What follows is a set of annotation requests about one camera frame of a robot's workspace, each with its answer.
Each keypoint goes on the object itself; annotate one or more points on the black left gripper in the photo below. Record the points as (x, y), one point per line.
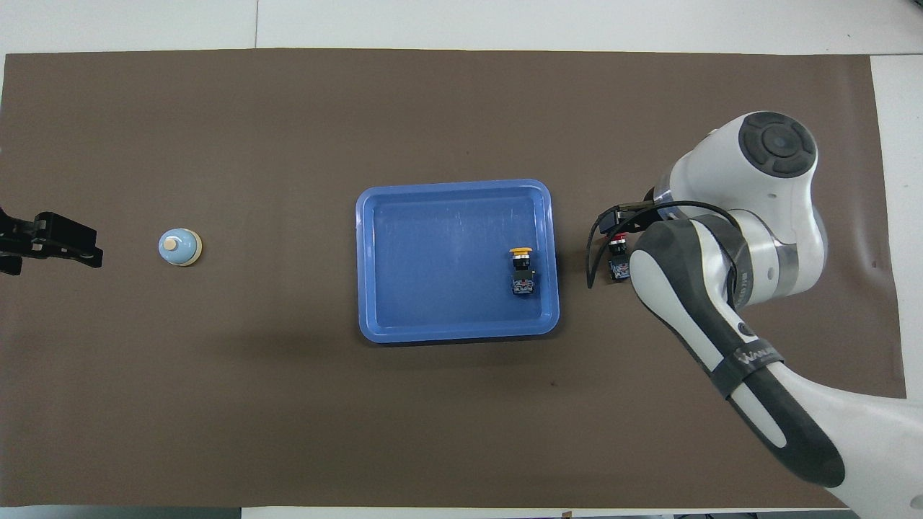
(65, 232)

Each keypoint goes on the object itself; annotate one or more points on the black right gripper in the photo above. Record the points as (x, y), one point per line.
(624, 220)

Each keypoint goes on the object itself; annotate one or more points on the red push button switch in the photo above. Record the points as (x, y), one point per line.
(619, 268)

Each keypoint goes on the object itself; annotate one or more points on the yellow push button switch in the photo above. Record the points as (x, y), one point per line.
(522, 277)

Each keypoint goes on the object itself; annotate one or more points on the light blue service bell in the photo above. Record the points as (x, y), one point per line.
(180, 249)

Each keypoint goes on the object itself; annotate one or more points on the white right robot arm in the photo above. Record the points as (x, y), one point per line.
(764, 216)

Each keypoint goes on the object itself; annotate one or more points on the blue plastic tray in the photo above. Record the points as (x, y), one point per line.
(433, 274)

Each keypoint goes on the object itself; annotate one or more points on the brown table mat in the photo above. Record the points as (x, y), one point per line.
(461, 108)

